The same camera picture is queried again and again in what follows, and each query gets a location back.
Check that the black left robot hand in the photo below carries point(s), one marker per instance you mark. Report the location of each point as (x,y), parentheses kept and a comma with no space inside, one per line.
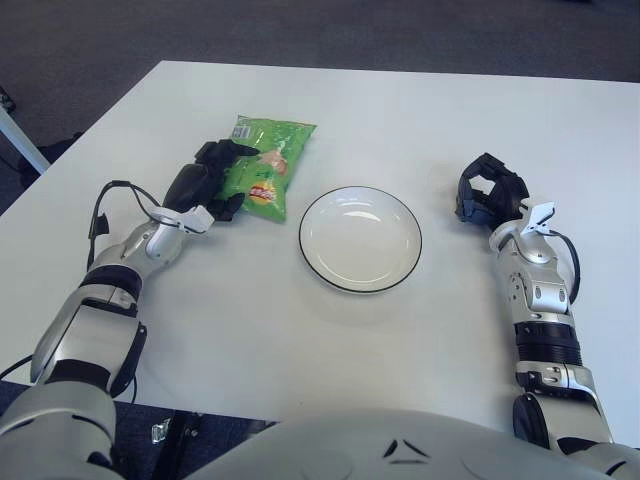
(192,182)

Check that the black chair caster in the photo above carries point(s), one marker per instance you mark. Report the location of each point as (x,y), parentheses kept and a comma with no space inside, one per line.
(6,100)

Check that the white plate with black rim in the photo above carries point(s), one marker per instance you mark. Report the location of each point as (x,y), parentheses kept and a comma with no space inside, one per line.
(360,240)

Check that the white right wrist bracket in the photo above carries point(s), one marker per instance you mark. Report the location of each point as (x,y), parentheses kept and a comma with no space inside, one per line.
(542,212)

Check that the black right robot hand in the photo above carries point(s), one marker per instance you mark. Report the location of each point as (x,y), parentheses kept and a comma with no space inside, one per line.
(505,195)

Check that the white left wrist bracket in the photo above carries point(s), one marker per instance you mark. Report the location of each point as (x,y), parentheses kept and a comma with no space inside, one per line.
(197,217)

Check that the black metal frame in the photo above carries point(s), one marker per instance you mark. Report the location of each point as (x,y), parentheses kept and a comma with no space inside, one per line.
(185,430)

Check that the small silver metal clip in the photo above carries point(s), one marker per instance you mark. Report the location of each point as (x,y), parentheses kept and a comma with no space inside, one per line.
(160,433)

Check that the white table leg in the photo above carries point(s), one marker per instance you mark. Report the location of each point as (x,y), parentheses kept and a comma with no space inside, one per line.
(20,140)

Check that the grey robot torso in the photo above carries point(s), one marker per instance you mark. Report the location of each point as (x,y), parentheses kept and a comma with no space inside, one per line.
(325,445)

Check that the green snack chip bag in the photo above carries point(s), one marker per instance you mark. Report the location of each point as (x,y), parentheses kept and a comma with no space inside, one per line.
(270,165)

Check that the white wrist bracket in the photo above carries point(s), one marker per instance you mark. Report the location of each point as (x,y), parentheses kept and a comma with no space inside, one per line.
(542,212)
(197,217)

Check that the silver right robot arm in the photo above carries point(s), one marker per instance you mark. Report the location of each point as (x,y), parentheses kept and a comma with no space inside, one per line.
(542,295)

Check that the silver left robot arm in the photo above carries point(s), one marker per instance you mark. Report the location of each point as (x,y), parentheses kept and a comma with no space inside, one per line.
(85,325)

